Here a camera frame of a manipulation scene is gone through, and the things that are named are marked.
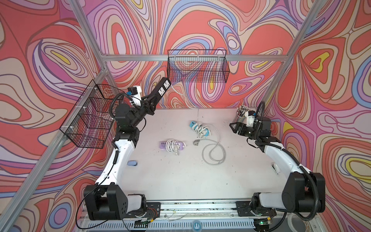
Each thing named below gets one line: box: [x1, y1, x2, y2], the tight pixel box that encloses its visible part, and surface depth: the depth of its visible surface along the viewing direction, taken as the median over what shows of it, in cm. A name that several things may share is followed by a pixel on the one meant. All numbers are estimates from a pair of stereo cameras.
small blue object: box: [127, 159, 138, 167], surface depth 90 cm
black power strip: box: [147, 76, 172, 102], surface depth 71 cm
